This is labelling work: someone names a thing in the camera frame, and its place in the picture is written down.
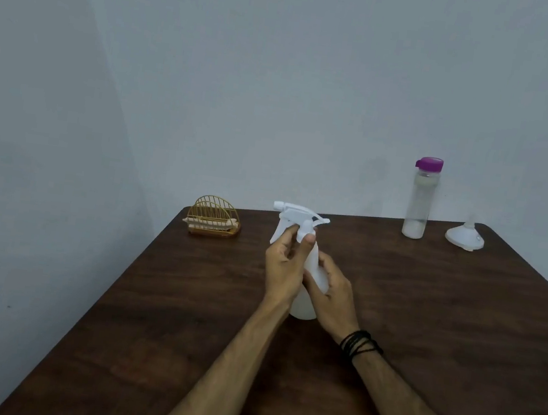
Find white spray bottle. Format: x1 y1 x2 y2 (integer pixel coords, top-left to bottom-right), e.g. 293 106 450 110
288 237 335 323

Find white plastic funnel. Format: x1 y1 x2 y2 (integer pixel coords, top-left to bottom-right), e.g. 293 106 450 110
443 211 489 254

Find black cord bracelets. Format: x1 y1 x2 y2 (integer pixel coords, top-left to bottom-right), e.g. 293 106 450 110
337 327 387 369

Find clear water bottle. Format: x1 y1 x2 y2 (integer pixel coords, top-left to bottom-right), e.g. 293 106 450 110
401 167 442 242

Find purple bottle cap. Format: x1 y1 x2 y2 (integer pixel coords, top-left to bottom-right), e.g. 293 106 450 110
413 155 445 174

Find person's right hand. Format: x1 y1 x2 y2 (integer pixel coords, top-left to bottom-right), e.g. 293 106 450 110
294 249 370 348

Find dark wooden table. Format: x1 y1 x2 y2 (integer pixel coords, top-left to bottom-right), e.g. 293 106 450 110
0 167 548 415

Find gold wire napkin holder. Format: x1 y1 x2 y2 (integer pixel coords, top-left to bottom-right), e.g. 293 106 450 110
181 191 246 240

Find person's left forearm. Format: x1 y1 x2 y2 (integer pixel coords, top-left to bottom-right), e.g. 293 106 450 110
154 286 293 415

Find person's right forearm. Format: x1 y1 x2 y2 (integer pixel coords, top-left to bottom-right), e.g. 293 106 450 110
343 348 507 415

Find white paper napkins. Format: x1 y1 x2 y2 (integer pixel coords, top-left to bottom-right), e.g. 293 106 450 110
181 212 239 234

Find person's left hand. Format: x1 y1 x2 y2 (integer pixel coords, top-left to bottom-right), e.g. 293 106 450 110
258 222 319 315

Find white trigger sprayer head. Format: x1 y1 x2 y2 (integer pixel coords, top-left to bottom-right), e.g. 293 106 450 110
268 200 333 251

